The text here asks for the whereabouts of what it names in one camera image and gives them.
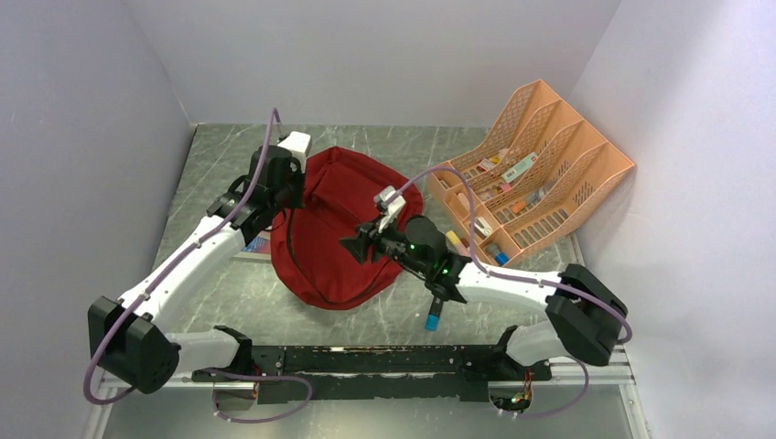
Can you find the blue black highlighter marker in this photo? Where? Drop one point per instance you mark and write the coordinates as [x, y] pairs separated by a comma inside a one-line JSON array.
[[434, 314]]

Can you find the pink eraser in organizer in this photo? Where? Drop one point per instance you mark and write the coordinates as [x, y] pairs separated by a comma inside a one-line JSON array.
[[464, 200]]

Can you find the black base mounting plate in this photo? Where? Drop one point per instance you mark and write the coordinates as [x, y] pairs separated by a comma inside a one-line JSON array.
[[464, 372]]

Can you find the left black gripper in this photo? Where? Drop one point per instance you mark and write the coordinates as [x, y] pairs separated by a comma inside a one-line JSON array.
[[296, 200]]

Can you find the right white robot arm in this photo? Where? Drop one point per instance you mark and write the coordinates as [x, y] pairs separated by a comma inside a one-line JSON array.
[[583, 318]]

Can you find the orange plastic file organizer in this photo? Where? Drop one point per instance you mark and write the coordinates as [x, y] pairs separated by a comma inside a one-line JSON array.
[[576, 170]]

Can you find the blue Jane Eyre book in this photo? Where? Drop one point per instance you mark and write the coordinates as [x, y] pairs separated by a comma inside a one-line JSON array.
[[258, 250]]

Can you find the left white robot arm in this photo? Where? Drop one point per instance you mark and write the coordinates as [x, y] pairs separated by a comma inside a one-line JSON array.
[[131, 338]]

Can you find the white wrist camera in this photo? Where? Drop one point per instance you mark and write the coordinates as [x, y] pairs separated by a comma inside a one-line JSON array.
[[298, 144], [389, 203]]

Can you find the white green box in organizer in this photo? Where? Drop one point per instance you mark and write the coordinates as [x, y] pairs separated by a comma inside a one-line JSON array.
[[523, 165]]

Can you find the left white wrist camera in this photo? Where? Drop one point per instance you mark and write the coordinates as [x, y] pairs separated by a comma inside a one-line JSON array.
[[298, 144]]

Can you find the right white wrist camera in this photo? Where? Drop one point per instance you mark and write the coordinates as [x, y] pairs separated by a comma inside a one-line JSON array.
[[389, 203]]

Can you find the aluminium rail frame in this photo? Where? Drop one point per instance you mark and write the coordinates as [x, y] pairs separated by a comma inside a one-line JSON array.
[[573, 403]]

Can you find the red student backpack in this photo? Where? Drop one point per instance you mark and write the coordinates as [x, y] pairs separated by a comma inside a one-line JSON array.
[[305, 247]]

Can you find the orange capped small item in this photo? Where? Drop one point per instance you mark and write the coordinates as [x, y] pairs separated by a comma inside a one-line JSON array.
[[518, 207]]

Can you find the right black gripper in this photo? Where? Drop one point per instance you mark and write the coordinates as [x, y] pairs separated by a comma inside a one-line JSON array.
[[358, 246]]

